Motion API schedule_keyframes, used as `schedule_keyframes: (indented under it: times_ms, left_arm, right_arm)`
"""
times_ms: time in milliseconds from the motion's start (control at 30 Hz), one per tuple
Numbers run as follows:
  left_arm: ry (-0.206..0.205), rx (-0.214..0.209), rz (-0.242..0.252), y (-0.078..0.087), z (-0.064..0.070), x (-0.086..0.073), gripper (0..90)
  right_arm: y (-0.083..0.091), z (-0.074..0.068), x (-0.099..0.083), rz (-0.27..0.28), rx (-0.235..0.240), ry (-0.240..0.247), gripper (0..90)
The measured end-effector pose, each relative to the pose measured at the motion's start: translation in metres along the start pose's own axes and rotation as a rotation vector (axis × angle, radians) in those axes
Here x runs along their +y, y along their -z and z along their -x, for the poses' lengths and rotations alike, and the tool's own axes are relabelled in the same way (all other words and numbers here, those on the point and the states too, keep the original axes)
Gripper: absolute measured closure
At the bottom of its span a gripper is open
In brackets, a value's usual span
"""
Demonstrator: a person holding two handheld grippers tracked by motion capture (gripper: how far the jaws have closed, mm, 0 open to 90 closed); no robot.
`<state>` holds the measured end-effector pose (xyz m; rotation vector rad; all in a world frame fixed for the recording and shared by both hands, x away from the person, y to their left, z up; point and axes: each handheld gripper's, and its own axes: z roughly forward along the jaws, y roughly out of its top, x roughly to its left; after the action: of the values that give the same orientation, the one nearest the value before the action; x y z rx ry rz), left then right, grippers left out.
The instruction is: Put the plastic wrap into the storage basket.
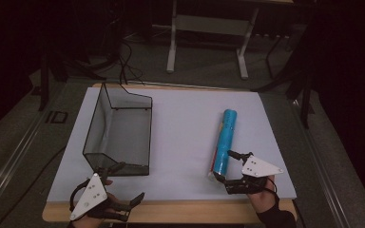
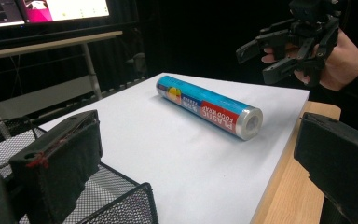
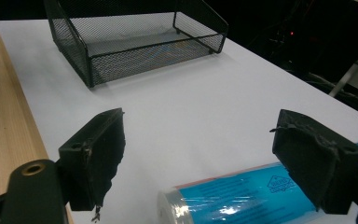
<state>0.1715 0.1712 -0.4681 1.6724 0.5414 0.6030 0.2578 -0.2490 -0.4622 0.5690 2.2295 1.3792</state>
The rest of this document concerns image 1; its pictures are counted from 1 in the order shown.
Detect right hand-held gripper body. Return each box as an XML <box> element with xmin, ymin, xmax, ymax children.
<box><xmin>224</xmin><ymin>154</ymin><xmax>285</xmax><ymax>196</ymax></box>

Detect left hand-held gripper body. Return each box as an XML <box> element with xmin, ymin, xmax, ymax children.
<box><xmin>68</xmin><ymin>172</ymin><xmax>131</xmax><ymax>222</ymax></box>

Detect blue cylindrical snack packet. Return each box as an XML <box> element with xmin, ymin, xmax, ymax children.
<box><xmin>208</xmin><ymin>108</ymin><xmax>239</xmax><ymax>182</ymax></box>

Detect clear black-framed storage bin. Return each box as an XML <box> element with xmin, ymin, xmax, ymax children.
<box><xmin>82</xmin><ymin>82</ymin><xmax>154</xmax><ymax>177</ymax></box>

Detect person's left hand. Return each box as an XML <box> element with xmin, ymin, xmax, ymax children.
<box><xmin>71</xmin><ymin>179</ymin><xmax>122</xmax><ymax>228</ymax></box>

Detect person's right hand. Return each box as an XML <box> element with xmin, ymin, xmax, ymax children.
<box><xmin>247</xmin><ymin>175</ymin><xmax>280</xmax><ymax>216</ymax></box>

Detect white table mat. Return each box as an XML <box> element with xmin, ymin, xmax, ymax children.
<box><xmin>47</xmin><ymin>86</ymin><xmax>298</xmax><ymax>204</ymax></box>

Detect black metal stand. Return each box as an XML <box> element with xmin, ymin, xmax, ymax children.
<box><xmin>251</xmin><ymin>34</ymin><xmax>317</xmax><ymax>130</ymax></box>

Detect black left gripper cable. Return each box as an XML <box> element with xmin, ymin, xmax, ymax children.
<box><xmin>68</xmin><ymin>178</ymin><xmax>91</xmax><ymax>213</ymax></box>

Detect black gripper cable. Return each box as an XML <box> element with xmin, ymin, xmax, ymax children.
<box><xmin>265</xmin><ymin>177</ymin><xmax>280</xmax><ymax>203</ymax></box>
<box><xmin>68</xmin><ymin>178</ymin><xmax>91</xmax><ymax>213</ymax></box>

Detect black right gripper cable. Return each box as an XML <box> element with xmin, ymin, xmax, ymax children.
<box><xmin>265</xmin><ymin>177</ymin><xmax>280</xmax><ymax>203</ymax></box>

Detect thin black floor cable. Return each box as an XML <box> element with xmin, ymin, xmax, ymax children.
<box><xmin>0</xmin><ymin>144</ymin><xmax>68</xmax><ymax>228</ymax></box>

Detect metal floor rail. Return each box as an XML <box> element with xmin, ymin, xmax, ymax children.
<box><xmin>0</xmin><ymin>105</ymin><xmax>50</xmax><ymax>212</ymax></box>
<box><xmin>291</xmin><ymin>99</ymin><xmax>353</xmax><ymax>228</ymax></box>

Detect black rectangular floor bracket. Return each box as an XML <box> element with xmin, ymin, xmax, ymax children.
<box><xmin>45</xmin><ymin>110</ymin><xmax>68</xmax><ymax>124</ymax></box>

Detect black cables on floor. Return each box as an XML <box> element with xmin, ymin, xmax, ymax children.
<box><xmin>115</xmin><ymin>37</ymin><xmax>145</xmax><ymax>86</ymax></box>

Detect white metal table frame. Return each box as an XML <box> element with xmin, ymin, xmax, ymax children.
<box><xmin>165</xmin><ymin>0</ymin><xmax>261</xmax><ymax>81</ymax></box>

